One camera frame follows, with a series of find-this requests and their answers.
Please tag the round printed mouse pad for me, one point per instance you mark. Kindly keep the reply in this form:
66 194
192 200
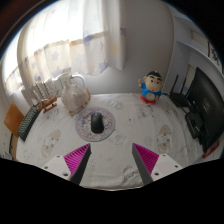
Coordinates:
83 128

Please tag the black computer mouse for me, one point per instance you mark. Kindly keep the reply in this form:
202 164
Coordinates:
97 123

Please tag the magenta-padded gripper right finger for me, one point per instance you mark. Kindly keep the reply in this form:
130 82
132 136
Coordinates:
146 160

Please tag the wooden model sailing ship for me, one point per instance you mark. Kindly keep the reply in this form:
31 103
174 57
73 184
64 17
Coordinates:
45 101

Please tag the red flat packet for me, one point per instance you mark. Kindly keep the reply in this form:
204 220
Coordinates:
211 150

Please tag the white star-print curtain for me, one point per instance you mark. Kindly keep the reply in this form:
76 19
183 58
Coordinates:
76 36

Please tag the orange wooden chair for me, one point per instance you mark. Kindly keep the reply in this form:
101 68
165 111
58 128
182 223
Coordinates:
13 120

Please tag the white printed tablecloth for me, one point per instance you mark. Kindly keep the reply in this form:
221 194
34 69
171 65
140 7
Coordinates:
140 133

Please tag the black monitor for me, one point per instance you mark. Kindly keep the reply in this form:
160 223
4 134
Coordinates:
210 106

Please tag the black box device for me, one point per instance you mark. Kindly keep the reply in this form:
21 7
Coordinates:
194 125

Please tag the black keyboard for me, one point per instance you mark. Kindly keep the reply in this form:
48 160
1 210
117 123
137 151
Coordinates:
28 123

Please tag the black router with antennas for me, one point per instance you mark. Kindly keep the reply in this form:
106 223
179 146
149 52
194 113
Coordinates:
180 99

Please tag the cartoon boy figurine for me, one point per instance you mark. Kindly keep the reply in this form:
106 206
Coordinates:
151 88

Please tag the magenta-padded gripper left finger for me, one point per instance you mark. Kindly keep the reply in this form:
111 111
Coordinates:
76 159

